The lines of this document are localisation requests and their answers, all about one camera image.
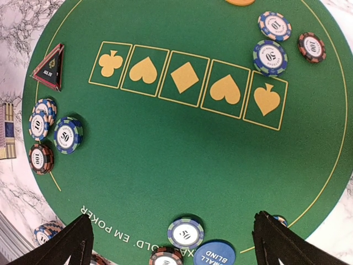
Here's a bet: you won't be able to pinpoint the green round poker mat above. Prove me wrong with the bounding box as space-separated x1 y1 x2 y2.
22 1 352 264

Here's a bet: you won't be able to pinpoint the blue white chip mat edge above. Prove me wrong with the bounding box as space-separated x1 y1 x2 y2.
273 215 288 227

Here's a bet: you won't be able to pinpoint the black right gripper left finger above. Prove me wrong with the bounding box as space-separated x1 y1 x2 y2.
10 214 94 265

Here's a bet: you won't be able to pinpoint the brown 100 chips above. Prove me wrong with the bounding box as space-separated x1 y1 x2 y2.
29 144 55 175

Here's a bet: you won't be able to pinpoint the blue texas holdem card box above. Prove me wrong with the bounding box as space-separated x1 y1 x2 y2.
1 102 16 159

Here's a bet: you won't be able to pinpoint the orange big blind button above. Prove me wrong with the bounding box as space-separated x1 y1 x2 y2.
226 0 255 6

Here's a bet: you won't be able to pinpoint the blue small blind button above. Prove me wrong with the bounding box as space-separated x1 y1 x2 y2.
193 241 236 265

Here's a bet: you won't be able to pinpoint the blue tan chips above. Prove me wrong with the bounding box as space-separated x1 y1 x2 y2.
29 98 57 141

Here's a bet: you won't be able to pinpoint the teal 50 chip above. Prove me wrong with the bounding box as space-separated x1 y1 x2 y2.
253 40 288 77
167 217 205 250

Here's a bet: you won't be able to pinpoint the blue tan 10 chip stack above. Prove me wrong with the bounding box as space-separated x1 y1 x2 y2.
34 220 63 246

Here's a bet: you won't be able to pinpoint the brown 100 chip stack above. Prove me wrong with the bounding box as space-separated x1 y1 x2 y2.
90 254 110 265

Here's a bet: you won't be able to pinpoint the teal 50 chips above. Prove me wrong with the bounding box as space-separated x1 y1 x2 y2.
54 116 83 154

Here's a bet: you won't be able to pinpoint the black triangular all-in marker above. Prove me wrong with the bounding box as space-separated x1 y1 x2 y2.
31 43 65 92

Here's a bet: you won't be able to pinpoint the blue white chip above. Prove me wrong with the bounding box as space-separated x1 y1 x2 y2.
258 11 292 41

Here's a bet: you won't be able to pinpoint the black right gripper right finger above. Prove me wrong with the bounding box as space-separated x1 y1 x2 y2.
252 211 345 264

